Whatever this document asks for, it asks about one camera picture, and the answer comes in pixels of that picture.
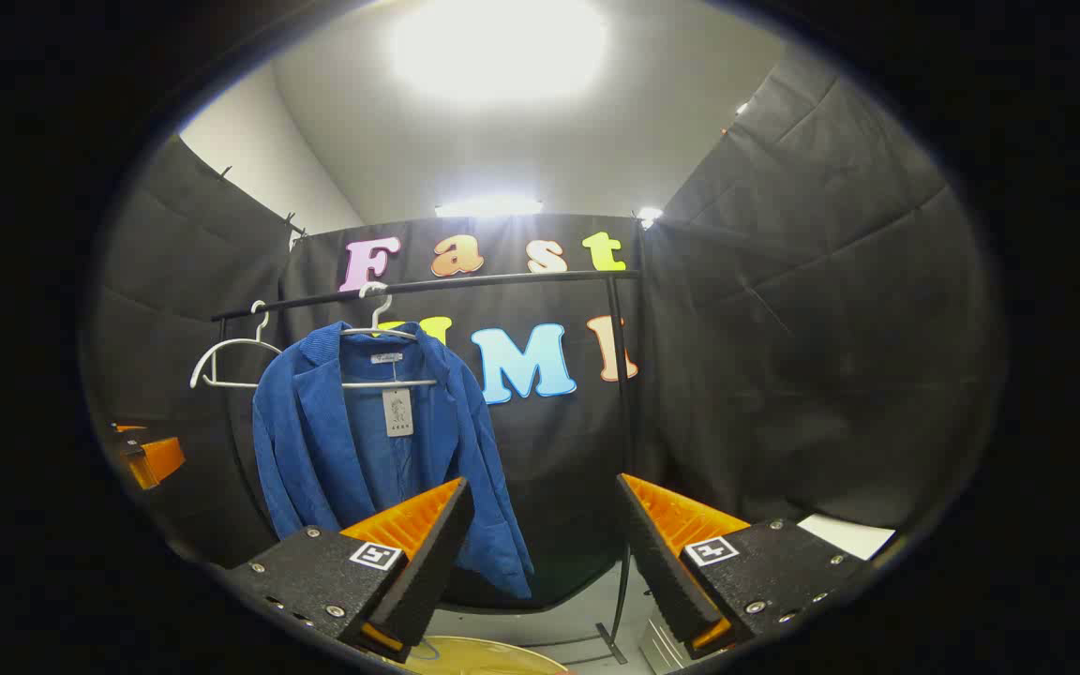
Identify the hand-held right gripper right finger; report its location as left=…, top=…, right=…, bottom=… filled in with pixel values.
left=615, top=472, right=883, bottom=660

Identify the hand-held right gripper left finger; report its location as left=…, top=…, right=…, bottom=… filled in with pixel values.
left=224, top=476, right=476, bottom=654

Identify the yellow round laundry hamper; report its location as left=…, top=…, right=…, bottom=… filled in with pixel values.
left=406, top=636, right=571, bottom=675

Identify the blue corduroy jacket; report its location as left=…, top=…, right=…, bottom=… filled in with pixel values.
left=252, top=322, right=535, bottom=601

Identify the white plastic clothes hanger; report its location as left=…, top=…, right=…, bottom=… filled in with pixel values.
left=189, top=300, right=284, bottom=390
left=340, top=281, right=439, bottom=389

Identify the black metal clothes rack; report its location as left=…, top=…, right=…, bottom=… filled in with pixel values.
left=210, top=269, right=642, bottom=667

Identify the grey ribbed box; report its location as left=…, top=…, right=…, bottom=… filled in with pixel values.
left=638, top=614, right=691, bottom=675

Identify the white paper garment tag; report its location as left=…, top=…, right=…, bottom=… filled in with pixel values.
left=382, top=388, right=414, bottom=438

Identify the white flat board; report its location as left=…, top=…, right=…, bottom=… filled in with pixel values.
left=798, top=514, right=897, bottom=561

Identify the black backdrop cloth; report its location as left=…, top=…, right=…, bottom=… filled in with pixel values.
left=81, top=47, right=1005, bottom=610

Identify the long ceiling strip light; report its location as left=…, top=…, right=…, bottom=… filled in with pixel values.
left=435, top=196, right=543, bottom=218

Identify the large ceiling light panel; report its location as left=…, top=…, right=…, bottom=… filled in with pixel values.
left=390, top=0, right=608, bottom=104

